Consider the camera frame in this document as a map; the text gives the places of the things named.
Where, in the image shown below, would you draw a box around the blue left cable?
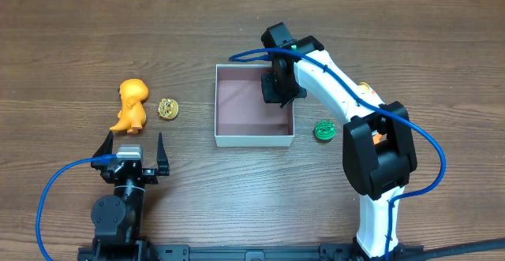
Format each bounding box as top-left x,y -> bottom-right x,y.
35,154 -> 118,261

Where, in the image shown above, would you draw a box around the white plush duck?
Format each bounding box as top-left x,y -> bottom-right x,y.
357,82 -> 383,144

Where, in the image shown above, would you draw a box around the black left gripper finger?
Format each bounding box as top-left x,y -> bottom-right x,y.
90,131 -> 114,170
156,132 -> 170,176

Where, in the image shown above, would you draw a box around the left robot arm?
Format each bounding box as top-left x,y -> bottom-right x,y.
77,132 -> 170,261

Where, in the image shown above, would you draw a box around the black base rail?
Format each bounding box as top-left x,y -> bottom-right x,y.
77,244 -> 424,261

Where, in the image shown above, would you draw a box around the white box pink interior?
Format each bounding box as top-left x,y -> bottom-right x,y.
214,64 -> 294,147

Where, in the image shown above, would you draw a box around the orange dinosaur toy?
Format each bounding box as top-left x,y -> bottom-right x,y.
110,79 -> 149,134

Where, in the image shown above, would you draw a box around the blue right cable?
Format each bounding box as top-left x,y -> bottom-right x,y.
228,47 -> 447,261

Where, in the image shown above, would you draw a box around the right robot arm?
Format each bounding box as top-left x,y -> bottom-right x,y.
261,32 -> 417,260

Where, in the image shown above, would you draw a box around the gold lattice wheel toy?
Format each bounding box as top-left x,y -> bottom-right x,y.
158,99 -> 178,120

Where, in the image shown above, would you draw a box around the thick black cable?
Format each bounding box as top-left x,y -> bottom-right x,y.
388,237 -> 505,261

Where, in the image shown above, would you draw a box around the green lattice wheel toy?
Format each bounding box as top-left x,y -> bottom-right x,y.
313,121 -> 336,142

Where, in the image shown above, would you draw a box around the blue cable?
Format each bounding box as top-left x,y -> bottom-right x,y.
35,154 -> 118,261
228,47 -> 447,261

